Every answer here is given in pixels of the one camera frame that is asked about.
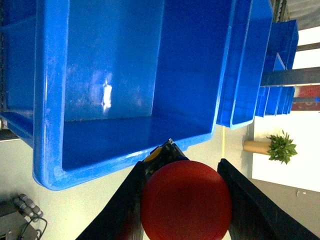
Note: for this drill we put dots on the large empty blue bin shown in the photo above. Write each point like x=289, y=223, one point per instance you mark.
x=18, y=77

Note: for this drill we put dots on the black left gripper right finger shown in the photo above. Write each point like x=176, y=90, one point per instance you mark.
x=254, y=215

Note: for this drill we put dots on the blue target bin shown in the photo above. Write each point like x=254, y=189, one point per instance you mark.
x=116, y=78

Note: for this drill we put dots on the potted green plant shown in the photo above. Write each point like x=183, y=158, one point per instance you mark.
x=277, y=147

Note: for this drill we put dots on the red mushroom push button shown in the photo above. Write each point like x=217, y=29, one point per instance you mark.
x=183, y=199

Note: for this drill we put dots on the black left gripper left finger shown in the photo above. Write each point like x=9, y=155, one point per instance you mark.
x=120, y=218

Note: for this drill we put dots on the stacked blue bins behind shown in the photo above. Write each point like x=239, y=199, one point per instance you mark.
x=257, y=45

